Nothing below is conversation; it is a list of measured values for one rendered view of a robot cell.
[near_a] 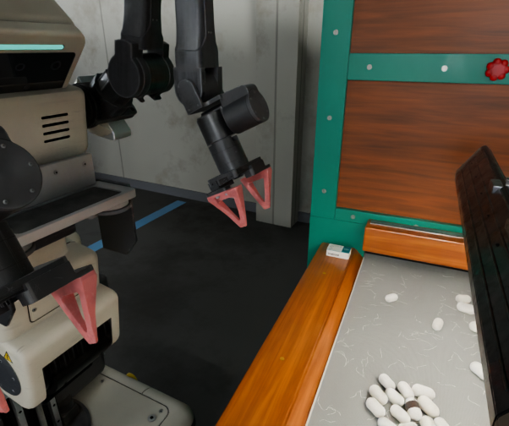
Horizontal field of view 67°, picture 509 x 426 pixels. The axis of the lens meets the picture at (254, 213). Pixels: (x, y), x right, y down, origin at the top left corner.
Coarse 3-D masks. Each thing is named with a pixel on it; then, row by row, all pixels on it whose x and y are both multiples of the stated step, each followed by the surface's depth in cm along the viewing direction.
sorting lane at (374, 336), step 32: (384, 288) 95; (416, 288) 95; (448, 288) 95; (352, 320) 84; (384, 320) 84; (416, 320) 84; (448, 320) 84; (352, 352) 75; (384, 352) 75; (416, 352) 75; (448, 352) 75; (320, 384) 68; (352, 384) 68; (448, 384) 68; (480, 384) 68; (320, 416) 62; (352, 416) 62; (384, 416) 62; (448, 416) 62; (480, 416) 62
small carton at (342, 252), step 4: (332, 244) 106; (328, 248) 104; (332, 248) 104; (336, 248) 104; (340, 248) 104; (344, 248) 104; (348, 248) 104; (328, 252) 104; (332, 252) 104; (336, 252) 103; (340, 252) 103; (344, 252) 102; (348, 252) 102; (332, 256) 104; (336, 256) 104; (340, 256) 103; (344, 256) 103; (348, 256) 102
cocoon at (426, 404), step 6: (420, 396) 63; (426, 396) 63; (420, 402) 63; (426, 402) 62; (432, 402) 62; (426, 408) 62; (432, 408) 61; (438, 408) 61; (432, 414) 61; (438, 414) 61
